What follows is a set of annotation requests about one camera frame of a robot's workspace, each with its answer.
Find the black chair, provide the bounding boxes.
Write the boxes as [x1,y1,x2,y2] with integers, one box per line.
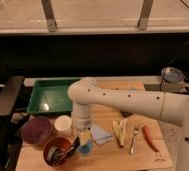
[0,76,24,167]

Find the green plastic tray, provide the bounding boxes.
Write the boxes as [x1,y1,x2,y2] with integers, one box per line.
[27,79,76,115]

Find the purple plastic bowl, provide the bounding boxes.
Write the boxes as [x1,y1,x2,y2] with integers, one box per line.
[21,117,52,145]

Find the blue cloth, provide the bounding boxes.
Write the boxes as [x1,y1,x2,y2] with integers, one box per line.
[91,124,112,145]

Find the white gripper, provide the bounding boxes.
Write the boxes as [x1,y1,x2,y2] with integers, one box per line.
[71,103,92,150]

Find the orange carrot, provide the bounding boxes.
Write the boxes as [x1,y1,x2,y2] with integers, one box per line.
[142,125,159,153]

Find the metal pot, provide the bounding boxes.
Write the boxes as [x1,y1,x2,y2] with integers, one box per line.
[160,67,189,93]

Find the wooden cutting board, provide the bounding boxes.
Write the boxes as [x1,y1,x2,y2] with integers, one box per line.
[15,80,174,171]

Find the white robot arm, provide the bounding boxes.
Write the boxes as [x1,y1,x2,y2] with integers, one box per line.
[68,77,189,171]

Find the yellow banana peel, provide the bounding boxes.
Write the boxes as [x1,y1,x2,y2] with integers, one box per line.
[112,119,127,147]

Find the utensils in red bowl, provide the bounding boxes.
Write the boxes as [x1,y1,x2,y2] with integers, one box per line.
[49,146,74,164]

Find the red bowl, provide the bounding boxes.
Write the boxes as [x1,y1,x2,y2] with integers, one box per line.
[43,137,71,167]

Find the yellow blue brush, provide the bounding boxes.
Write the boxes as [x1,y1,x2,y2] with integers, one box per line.
[78,131,92,155]

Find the white cup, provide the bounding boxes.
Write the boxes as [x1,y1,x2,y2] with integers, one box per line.
[54,115,72,135]

